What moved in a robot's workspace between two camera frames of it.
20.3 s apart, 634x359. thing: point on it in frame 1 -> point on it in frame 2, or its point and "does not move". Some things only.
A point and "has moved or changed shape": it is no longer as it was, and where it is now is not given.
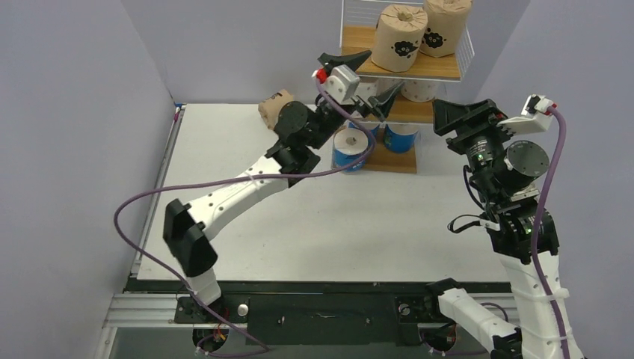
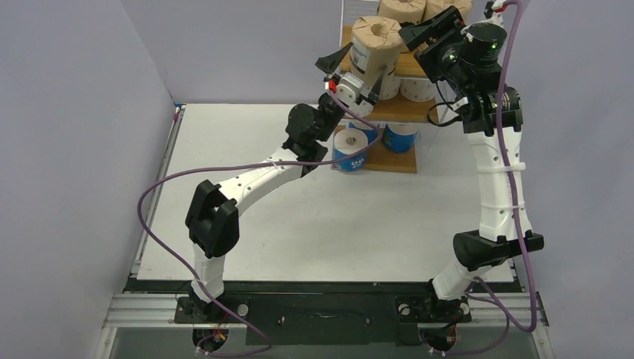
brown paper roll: x=398 y=36 has moved or changed shape
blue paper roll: x=350 y=146 does not move
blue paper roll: x=398 y=143 does not move
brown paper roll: x=271 y=106 -> x=377 y=43
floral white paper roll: x=386 y=84 does not move
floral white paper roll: x=418 y=90 does not move
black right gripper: x=468 y=128 -> x=435 y=44
